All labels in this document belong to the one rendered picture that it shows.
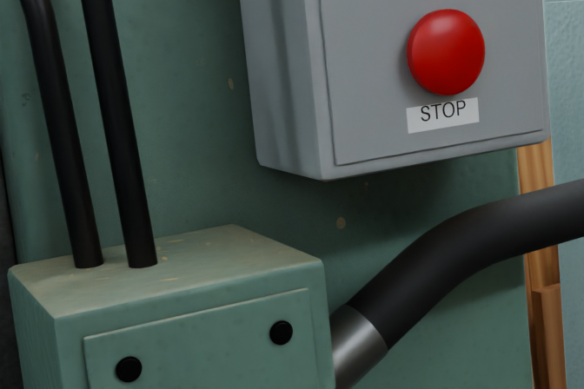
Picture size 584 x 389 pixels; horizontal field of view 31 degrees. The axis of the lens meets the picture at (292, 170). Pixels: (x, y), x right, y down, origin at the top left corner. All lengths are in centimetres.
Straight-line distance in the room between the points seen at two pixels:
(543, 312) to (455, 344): 163
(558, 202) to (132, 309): 19
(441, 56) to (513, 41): 4
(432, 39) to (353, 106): 4
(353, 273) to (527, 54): 12
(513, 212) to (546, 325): 169
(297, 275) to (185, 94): 10
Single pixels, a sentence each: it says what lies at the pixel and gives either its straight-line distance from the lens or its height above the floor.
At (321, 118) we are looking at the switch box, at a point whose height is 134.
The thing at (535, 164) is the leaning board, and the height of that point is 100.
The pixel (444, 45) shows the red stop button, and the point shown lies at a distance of 37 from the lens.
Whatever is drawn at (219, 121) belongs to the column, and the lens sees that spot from 41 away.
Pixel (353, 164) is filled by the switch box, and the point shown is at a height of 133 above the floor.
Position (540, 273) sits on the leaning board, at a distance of 227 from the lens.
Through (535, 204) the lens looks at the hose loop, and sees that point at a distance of 43.
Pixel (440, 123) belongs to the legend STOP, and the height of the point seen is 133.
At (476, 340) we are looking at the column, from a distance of 48.
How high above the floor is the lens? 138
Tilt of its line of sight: 9 degrees down
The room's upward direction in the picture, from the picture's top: 6 degrees counter-clockwise
